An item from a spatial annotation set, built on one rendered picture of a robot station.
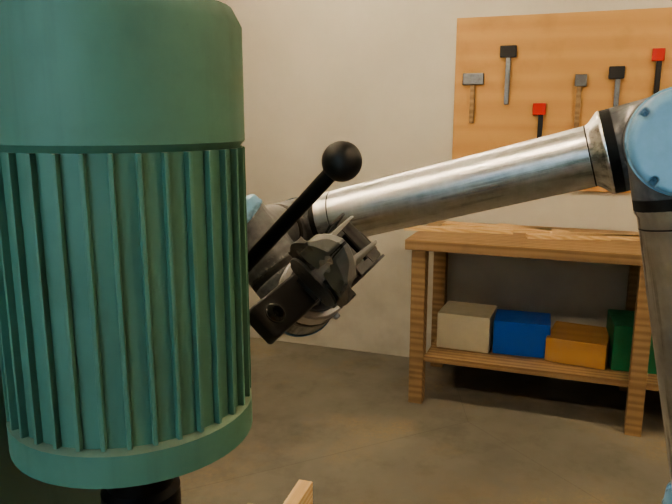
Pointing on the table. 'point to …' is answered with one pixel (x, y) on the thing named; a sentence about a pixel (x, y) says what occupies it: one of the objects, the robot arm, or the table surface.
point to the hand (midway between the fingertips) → (336, 252)
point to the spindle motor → (122, 239)
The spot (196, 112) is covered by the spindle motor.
